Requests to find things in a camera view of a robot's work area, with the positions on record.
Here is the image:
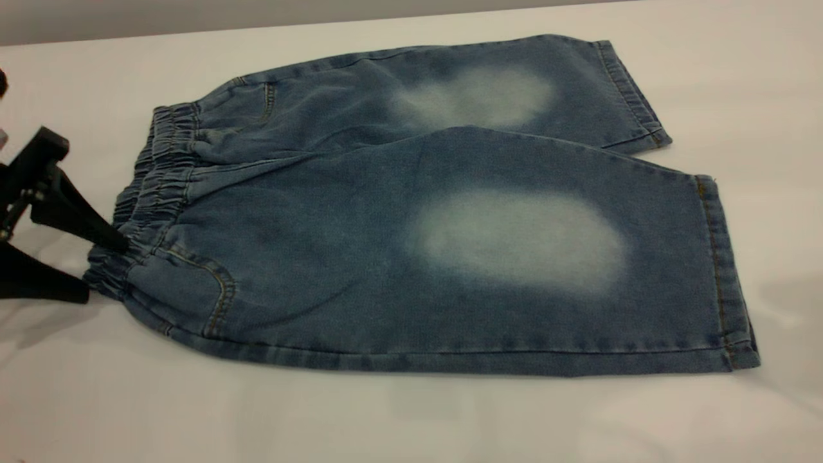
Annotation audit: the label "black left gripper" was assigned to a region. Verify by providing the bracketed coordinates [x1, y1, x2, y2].
[0, 125, 131, 304]

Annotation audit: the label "blue denim pants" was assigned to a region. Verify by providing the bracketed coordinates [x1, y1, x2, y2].
[82, 33, 761, 378]

